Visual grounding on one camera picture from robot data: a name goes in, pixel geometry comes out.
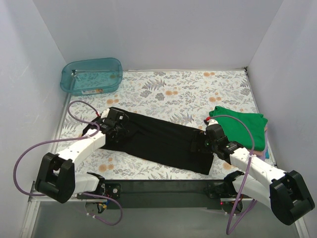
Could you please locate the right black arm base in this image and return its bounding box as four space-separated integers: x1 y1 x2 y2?
204 171 245 198

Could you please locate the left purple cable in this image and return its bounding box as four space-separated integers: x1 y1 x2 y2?
13 100 124 226

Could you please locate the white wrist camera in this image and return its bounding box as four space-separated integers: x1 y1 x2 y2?
99 108 110 119
204 117 218 126

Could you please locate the floral table mat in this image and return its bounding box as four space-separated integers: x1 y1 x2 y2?
60 70 257 179

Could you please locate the green folded t shirt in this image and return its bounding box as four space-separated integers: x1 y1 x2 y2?
209 106 268 151

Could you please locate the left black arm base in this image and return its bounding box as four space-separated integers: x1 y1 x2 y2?
76 183 121 200

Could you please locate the blue folded t shirt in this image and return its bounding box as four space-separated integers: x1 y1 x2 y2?
265 149 270 159

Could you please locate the teal plastic bin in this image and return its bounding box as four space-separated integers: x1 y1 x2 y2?
60 58 123 96

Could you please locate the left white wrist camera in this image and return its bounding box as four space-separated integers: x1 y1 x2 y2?
99 108 110 119

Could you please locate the lilac folded t shirt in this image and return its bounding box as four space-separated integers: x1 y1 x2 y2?
263 148 269 158

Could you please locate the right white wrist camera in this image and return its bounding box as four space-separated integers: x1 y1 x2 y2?
204 117 218 126

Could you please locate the black t shirt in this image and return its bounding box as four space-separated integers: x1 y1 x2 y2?
102 111 213 175

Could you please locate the aluminium frame rail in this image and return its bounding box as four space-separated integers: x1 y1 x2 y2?
19 179 302 238

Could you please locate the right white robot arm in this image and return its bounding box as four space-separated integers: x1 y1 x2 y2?
191 124 315 225

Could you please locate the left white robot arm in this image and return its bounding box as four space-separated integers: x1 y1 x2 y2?
35 109 129 203

